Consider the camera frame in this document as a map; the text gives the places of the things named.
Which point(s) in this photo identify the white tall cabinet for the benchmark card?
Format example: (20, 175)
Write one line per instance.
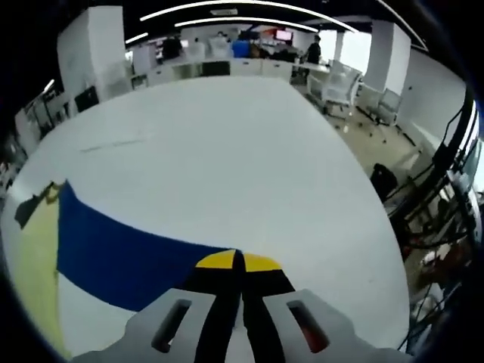
(145, 60)

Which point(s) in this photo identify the white cabinet row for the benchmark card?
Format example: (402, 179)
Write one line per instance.
(246, 67)

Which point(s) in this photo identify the black bag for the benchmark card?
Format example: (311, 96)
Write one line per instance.
(383, 181)

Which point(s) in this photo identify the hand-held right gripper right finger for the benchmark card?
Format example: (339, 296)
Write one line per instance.
(264, 295)

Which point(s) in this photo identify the narrow white pillar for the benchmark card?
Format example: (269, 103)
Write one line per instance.
(389, 53)

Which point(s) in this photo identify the short curved ceiling light strip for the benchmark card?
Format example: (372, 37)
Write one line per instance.
(189, 23)

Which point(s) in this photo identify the yellow blue black garment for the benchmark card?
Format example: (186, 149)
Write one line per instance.
(113, 257)

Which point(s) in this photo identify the wide white pillar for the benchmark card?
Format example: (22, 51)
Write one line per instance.
(90, 49)

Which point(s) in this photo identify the long curved ceiling light strip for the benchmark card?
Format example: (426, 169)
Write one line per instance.
(151, 16)

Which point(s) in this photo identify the pink wall screen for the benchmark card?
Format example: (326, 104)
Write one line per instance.
(284, 35)

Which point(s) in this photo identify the blue water barrel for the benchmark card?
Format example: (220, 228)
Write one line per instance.
(238, 47)

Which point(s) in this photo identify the white office chair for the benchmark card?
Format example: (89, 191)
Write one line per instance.
(336, 87)
(385, 104)

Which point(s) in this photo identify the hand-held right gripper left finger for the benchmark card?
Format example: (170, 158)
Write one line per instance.
(211, 295)

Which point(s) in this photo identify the black tripod stand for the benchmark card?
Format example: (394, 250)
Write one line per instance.
(442, 159)

